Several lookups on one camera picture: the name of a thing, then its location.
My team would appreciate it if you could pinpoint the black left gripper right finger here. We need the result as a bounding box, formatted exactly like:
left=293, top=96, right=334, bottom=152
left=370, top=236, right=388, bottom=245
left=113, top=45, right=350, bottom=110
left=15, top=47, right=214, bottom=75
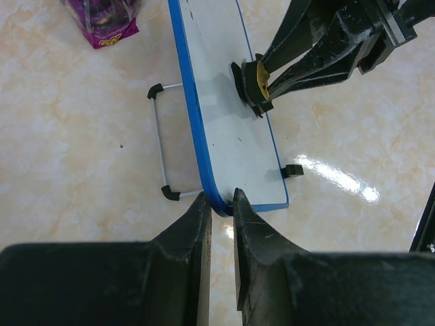
left=233, top=189, right=434, bottom=325

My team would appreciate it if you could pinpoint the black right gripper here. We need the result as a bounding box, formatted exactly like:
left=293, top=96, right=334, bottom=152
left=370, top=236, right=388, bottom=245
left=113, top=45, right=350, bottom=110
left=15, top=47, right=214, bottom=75
left=260, top=0, right=434, bottom=100

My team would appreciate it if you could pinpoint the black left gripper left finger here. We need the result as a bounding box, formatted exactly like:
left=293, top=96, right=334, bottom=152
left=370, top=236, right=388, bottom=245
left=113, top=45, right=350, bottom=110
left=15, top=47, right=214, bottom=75
left=1, top=194, right=212, bottom=325

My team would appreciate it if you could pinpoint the yellow and black eraser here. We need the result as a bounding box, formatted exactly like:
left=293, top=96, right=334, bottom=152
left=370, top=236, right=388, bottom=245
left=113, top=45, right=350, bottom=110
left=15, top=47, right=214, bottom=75
left=230, top=60, right=274, bottom=118

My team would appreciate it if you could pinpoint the blue framed whiteboard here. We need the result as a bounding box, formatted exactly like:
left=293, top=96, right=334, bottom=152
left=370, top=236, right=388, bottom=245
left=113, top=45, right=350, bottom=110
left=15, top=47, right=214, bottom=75
left=169, top=1, right=290, bottom=217

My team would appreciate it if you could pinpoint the magenta snack bag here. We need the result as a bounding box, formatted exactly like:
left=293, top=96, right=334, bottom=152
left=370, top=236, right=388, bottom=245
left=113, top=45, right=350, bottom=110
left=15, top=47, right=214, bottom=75
left=61, top=0, right=142, bottom=50

